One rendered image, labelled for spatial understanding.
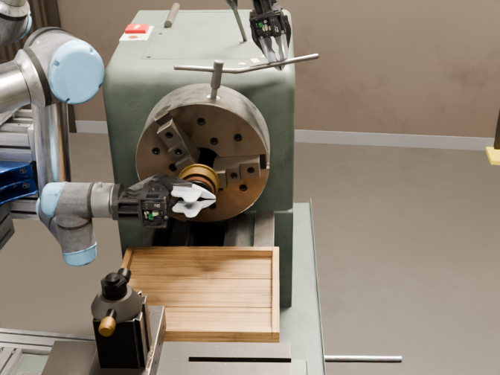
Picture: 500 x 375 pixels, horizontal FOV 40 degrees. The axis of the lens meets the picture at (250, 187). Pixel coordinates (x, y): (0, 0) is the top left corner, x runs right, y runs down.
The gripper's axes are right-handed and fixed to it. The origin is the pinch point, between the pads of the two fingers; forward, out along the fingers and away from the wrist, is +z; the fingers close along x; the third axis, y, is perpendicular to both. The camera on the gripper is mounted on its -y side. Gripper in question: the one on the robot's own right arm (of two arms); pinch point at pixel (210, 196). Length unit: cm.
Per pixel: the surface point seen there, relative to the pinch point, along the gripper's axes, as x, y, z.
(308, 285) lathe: -54, -41, 23
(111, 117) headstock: 5.2, -30.0, -28.0
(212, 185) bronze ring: 0.9, -3.4, 0.2
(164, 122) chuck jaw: 10.7, -14.9, -11.4
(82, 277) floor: -108, -114, -74
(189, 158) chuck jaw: 5.7, -7.0, -5.1
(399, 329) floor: -108, -85, 61
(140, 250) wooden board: -18.0, -5.4, -18.0
